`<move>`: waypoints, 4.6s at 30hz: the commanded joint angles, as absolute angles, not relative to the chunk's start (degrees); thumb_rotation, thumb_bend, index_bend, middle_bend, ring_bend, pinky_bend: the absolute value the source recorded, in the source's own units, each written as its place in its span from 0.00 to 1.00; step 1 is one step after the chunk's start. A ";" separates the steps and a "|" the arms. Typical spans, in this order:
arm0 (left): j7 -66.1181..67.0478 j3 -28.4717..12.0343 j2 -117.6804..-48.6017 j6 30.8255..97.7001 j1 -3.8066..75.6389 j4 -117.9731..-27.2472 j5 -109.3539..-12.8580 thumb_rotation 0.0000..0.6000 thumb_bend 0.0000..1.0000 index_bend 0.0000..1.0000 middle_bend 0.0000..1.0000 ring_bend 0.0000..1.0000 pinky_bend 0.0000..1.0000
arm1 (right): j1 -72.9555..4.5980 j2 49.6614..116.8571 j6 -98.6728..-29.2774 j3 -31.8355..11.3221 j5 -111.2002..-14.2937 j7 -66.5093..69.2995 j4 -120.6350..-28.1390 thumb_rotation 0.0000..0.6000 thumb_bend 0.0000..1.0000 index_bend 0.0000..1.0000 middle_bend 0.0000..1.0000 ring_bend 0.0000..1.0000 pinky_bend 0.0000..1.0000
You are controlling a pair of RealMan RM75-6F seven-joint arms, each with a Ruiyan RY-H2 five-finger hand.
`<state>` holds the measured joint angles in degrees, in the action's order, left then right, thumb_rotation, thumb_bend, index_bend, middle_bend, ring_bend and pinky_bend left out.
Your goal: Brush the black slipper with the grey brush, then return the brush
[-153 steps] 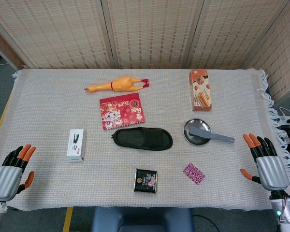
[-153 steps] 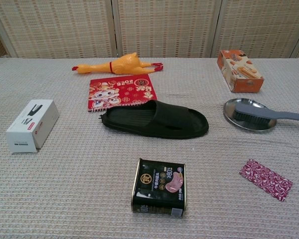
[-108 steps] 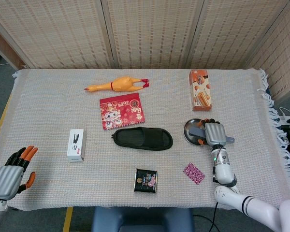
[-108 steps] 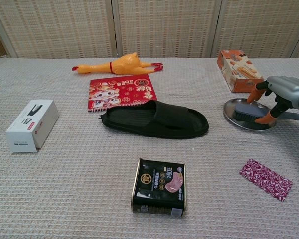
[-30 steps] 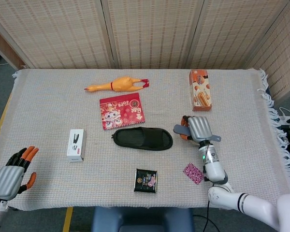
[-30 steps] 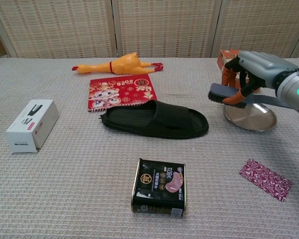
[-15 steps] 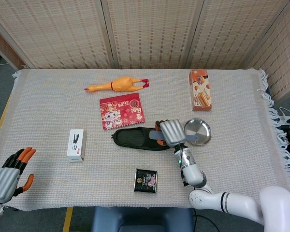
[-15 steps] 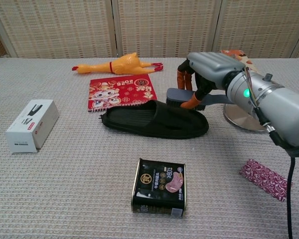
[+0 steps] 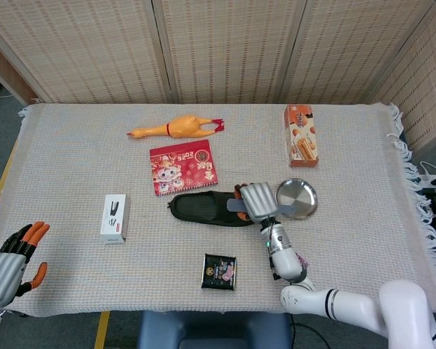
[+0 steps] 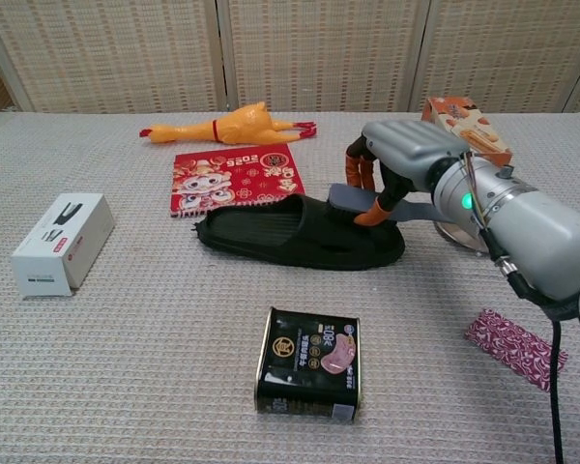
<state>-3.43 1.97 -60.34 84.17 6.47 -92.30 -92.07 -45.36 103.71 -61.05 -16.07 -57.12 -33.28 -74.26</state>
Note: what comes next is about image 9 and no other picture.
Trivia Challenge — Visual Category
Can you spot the white stapler box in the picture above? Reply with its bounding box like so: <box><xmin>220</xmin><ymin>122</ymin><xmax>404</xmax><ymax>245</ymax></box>
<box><xmin>100</xmin><ymin>193</ymin><xmax>131</xmax><ymax>246</ymax></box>

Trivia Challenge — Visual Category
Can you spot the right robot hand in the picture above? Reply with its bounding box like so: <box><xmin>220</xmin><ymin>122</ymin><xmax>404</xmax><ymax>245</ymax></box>
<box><xmin>234</xmin><ymin>181</ymin><xmax>280</xmax><ymax>222</ymax></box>

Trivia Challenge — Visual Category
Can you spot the orange snack box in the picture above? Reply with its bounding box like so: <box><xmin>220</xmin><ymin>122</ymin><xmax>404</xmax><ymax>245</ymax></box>
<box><xmin>283</xmin><ymin>104</ymin><xmax>320</xmax><ymax>169</ymax></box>

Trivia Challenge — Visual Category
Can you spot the bamboo folding screen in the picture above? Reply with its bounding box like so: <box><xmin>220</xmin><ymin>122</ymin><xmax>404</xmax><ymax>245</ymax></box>
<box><xmin>0</xmin><ymin>0</ymin><xmax>436</xmax><ymax>151</ymax></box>

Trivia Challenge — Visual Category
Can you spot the black slipper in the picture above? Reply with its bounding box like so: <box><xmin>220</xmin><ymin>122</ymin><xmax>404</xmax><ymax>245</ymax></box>
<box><xmin>167</xmin><ymin>190</ymin><xmax>261</xmax><ymax>228</ymax></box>

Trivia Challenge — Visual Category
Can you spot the blue chair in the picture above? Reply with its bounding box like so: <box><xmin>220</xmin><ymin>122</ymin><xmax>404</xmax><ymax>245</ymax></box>
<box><xmin>136</xmin><ymin>310</ymin><xmax>292</xmax><ymax>349</ymax></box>

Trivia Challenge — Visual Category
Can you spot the red spiral desk calendar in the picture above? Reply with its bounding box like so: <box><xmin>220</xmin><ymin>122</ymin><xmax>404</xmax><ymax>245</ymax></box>
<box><xmin>149</xmin><ymin>139</ymin><xmax>219</xmax><ymax>198</ymax></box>

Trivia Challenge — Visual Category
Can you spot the white cable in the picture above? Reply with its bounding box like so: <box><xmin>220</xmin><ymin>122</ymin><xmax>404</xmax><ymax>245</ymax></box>
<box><xmin>419</xmin><ymin>161</ymin><xmax>436</xmax><ymax>182</ymax></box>

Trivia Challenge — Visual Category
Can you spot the black snack packet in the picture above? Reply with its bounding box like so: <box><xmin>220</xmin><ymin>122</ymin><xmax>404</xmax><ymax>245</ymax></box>
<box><xmin>201</xmin><ymin>253</ymin><xmax>238</xmax><ymax>291</ymax></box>

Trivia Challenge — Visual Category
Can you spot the yellow rubber chicken toy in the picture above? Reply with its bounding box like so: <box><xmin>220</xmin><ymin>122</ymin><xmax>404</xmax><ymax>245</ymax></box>
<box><xmin>126</xmin><ymin>114</ymin><xmax>226</xmax><ymax>140</ymax></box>

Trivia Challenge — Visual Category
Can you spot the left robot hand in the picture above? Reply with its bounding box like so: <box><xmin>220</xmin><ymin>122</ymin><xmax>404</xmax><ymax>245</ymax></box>
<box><xmin>0</xmin><ymin>220</ymin><xmax>51</xmax><ymax>308</ymax></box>

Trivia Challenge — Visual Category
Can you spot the beige woven tablecloth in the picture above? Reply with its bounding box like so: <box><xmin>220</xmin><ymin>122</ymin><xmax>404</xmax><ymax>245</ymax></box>
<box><xmin>0</xmin><ymin>103</ymin><xmax>436</xmax><ymax>316</ymax></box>

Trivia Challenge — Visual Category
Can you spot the round steel plate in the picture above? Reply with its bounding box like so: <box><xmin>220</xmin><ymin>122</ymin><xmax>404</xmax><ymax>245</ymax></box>
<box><xmin>275</xmin><ymin>177</ymin><xmax>318</xmax><ymax>221</ymax></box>

